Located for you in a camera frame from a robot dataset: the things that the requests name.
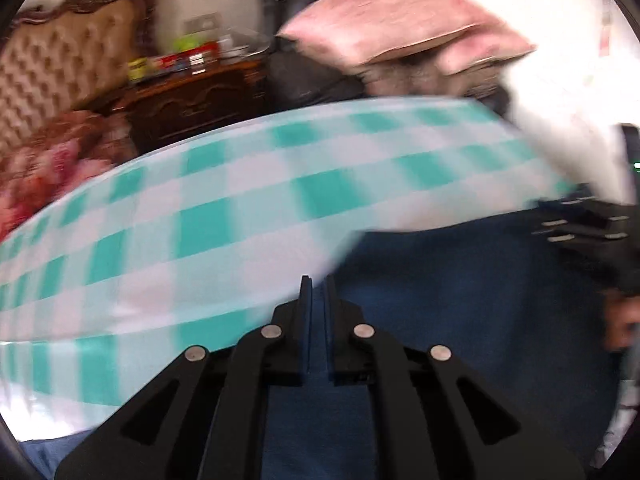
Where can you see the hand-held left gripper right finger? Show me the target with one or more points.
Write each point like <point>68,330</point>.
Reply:
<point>330,320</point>

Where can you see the yellow jar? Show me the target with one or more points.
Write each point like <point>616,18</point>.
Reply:
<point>138,70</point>

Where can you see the items on nightstand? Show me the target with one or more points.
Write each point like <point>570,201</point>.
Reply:
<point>192,57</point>

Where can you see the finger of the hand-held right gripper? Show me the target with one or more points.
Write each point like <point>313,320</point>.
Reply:
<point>580,225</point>

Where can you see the tufted beige carved headboard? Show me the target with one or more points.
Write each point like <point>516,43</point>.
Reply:
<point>65,55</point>

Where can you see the teal white checkered tablecloth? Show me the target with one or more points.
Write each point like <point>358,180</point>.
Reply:
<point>240,200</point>

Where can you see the large pink pillow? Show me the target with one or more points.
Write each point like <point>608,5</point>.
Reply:
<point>380,20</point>

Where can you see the blue blanket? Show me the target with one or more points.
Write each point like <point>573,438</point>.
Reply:
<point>450,300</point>

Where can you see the person's right hand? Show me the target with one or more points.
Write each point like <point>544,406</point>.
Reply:
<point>622,322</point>

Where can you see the small pink pillow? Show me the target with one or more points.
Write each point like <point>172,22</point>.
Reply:
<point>485,52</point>

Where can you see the green packet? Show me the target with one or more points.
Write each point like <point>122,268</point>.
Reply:
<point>186,42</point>

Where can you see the brown plaid blanket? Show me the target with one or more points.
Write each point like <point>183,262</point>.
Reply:
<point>425,77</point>

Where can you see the red floral blanket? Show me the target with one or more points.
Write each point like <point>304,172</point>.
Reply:
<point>45,160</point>

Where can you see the wall outlet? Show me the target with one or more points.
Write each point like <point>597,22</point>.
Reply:
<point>202,23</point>

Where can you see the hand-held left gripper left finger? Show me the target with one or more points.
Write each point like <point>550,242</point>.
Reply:
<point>306,320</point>

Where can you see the dark wooden nightstand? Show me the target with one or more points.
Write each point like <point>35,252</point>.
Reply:
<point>195,100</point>

